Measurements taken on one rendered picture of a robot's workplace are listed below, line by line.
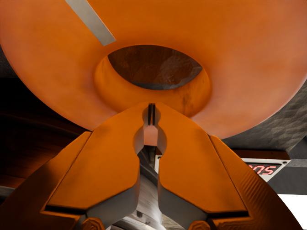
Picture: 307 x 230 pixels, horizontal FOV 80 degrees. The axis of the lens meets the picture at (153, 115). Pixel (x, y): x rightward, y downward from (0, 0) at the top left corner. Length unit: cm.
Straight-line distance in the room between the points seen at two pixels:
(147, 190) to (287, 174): 926
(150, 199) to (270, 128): 23
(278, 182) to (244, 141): 868
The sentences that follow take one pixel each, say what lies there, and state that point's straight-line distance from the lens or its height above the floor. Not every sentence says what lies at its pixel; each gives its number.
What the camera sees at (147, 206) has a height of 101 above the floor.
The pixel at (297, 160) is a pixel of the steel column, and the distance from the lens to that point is 643.
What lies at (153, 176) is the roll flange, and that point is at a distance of 28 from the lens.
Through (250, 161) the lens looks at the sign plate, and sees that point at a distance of 41.
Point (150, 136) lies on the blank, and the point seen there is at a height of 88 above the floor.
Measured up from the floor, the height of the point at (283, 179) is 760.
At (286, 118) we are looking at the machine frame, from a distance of 37.
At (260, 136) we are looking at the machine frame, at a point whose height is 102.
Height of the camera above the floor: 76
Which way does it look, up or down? 46 degrees up
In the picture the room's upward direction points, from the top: 177 degrees counter-clockwise
